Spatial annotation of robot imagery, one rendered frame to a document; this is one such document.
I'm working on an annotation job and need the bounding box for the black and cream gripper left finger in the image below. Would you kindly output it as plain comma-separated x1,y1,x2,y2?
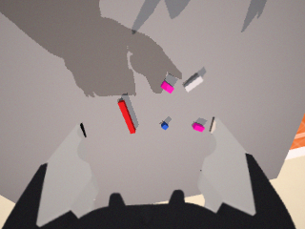
2,123,99,229

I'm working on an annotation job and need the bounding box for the magenta rod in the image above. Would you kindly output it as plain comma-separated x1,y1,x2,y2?
161,81,173,93
193,123,205,132

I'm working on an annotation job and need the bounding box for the small blue cube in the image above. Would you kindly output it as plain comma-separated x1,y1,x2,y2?
161,122,169,130

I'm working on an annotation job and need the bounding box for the red rod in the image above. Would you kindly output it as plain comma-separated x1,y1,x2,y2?
118,100,135,134

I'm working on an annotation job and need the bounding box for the grey rectangular block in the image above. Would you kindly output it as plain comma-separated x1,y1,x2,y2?
183,75,203,92

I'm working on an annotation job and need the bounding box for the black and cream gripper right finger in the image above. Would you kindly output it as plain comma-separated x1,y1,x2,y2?
197,116,296,229

